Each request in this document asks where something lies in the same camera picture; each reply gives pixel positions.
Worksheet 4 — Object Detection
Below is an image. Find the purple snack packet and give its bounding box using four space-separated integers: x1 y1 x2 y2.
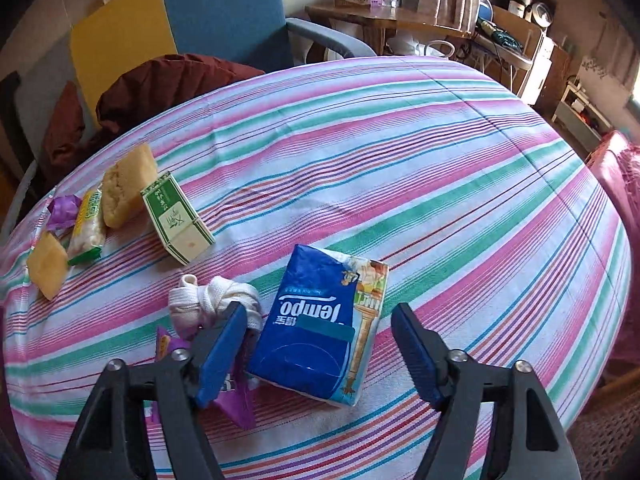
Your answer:
155 326 255 430

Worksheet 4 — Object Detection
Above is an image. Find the pink white sock bundle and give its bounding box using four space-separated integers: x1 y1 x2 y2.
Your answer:
168 274 262 340

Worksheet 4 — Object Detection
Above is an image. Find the blue Tempo tissue pack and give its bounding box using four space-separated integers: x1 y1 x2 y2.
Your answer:
246 244 388 406

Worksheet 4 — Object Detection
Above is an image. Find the green white small box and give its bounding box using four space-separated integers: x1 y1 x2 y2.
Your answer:
141 171 215 266

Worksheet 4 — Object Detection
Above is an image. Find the rice cracker snack packet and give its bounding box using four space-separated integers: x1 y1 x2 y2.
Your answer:
67 185 106 266

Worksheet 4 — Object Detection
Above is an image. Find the yellow sponge block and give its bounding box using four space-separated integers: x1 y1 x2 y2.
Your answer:
26 231 68 300

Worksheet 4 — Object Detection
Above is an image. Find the purple origami paper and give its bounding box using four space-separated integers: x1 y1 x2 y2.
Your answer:
47 194 81 231

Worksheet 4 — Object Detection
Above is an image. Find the striped pink green tablecloth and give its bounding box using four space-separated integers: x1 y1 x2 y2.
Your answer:
1 56 631 479

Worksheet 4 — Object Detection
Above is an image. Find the dark red jacket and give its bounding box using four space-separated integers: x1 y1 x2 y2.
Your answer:
39 53 263 188

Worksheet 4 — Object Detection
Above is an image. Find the shelf with clutter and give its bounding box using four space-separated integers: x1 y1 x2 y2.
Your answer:
490 0 639 141

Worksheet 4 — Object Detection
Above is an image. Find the wooden side table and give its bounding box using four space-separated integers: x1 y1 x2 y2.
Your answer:
304 1 534 72

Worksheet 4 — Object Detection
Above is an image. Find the grey yellow blue armchair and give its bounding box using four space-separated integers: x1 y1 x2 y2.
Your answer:
0 0 378 187

